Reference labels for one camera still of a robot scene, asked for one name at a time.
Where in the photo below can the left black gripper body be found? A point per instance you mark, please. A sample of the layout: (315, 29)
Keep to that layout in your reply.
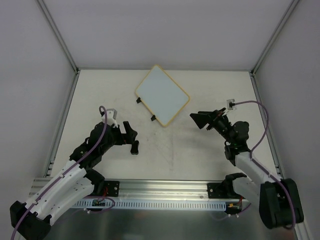
(125, 137)

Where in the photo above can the yellow framed whiteboard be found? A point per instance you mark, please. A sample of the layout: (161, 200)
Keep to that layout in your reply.
(161, 95)

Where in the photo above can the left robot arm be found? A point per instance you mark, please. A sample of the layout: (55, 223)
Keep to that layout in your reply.
(34, 218)

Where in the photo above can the aluminium frame post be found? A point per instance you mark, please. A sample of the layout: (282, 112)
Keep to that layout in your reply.
(275, 34)
(57, 34)

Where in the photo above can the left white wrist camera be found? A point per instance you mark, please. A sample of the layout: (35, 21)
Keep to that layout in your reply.
(109, 116)

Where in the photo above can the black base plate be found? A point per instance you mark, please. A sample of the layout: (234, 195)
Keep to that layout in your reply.
(216, 191)
(111, 188)

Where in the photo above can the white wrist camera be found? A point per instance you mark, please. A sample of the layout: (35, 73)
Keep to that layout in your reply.
(230, 106)
(109, 116)

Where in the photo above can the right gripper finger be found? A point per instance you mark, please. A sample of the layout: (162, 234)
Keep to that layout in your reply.
(208, 114)
(200, 122)

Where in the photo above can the right aluminium frame post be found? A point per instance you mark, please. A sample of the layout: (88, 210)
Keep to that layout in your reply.
(275, 34)

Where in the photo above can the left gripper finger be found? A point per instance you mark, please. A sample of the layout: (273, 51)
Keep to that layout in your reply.
(129, 134)
(133, 144)

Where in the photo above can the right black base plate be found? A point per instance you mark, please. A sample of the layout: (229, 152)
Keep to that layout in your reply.
(216, 191)

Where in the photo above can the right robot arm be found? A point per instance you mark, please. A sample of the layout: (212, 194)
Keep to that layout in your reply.
(277, 199)

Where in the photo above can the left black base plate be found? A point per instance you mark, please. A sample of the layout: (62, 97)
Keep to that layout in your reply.
(111, 188)

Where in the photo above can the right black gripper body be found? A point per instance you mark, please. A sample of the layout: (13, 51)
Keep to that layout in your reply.
(211, 120)

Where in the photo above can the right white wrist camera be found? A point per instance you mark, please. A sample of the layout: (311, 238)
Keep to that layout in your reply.
(230, 106)

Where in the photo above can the left aluminium frame post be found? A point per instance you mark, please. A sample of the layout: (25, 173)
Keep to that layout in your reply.
(57, 34)

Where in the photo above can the white slotted cable duct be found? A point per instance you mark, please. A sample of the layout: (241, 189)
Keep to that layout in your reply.
(124, 204)

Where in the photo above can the black whiteboard eraser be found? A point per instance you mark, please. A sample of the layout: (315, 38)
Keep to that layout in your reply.
(135, 152)

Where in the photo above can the aluminium mounting rail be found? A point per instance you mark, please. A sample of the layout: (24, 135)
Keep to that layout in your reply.
(163, 190)

